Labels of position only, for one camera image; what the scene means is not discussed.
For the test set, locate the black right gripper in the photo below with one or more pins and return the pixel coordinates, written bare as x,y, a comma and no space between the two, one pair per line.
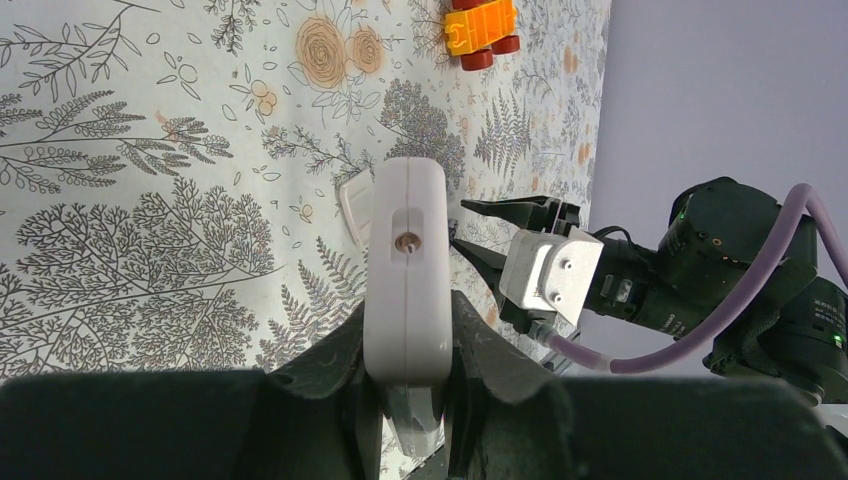
625,284

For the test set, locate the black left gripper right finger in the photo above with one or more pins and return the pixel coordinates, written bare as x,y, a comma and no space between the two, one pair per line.
510,418

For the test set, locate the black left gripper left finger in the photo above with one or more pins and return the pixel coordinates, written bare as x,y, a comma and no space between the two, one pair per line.
310,419

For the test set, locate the white remote control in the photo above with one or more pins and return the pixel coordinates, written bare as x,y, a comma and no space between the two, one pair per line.
407,331

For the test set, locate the white battery cover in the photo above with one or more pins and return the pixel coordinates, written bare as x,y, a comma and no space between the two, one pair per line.
356,202

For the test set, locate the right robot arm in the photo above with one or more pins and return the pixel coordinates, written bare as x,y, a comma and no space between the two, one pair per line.
736,269

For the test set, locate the orange toy car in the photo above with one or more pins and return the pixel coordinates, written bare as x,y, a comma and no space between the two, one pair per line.
478,31

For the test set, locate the floral table mat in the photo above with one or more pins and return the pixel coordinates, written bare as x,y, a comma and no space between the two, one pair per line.
170,169

